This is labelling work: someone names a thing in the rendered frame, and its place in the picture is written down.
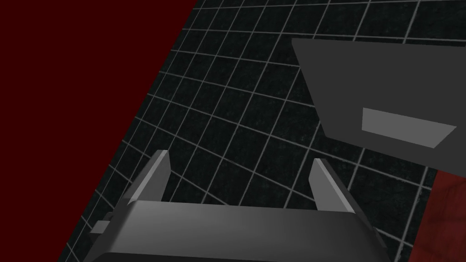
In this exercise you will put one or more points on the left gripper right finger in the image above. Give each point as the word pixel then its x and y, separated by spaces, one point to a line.
pixel 326 193

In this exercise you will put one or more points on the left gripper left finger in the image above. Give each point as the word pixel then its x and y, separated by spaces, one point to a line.
pixel 151 182

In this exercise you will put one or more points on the grey flat panel with pale rectangle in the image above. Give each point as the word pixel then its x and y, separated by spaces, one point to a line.
pixel 382 80

